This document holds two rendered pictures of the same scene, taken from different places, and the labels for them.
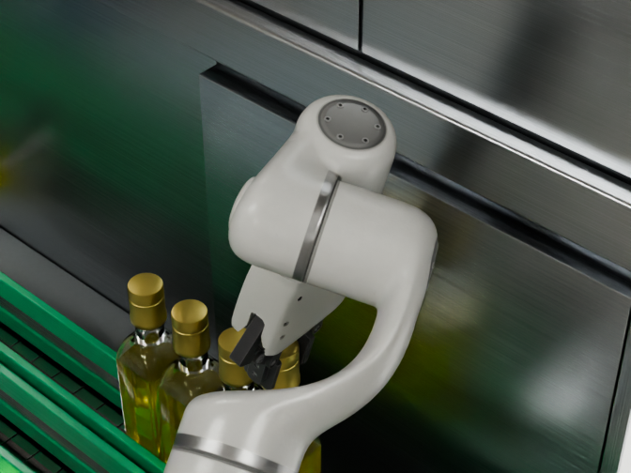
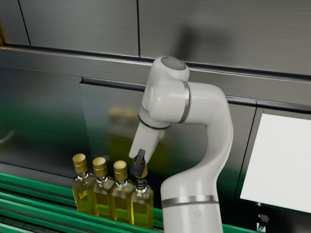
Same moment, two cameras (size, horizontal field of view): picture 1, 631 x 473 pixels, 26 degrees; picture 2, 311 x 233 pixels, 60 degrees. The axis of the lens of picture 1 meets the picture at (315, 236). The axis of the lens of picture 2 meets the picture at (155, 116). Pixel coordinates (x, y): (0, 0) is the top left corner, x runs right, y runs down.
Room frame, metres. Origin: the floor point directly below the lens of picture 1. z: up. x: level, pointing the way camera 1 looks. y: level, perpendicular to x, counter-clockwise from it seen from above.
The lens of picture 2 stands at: (0.38, 0.22, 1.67)
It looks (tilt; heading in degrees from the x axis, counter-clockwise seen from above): 34 degrees down; 334
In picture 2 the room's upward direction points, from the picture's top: straight up
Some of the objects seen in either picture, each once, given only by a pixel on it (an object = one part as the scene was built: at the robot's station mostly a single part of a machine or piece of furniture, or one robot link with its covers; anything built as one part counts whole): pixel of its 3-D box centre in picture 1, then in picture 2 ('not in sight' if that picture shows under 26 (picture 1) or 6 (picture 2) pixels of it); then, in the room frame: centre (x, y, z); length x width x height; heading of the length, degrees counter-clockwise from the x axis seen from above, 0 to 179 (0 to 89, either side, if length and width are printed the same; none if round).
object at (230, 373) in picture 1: (237, 356); (120, 170); (0.89, 0.07, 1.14); 0.04 x 0.04 x 0.04
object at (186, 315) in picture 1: (191, 328); (99, 167); (0.92, 0.12, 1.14); 0.04 x 0.04 x 0.04
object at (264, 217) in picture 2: not in sight; (258, 226); (0.68, -0.27, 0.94); 0.07 x 0.04 x 0.13; 138
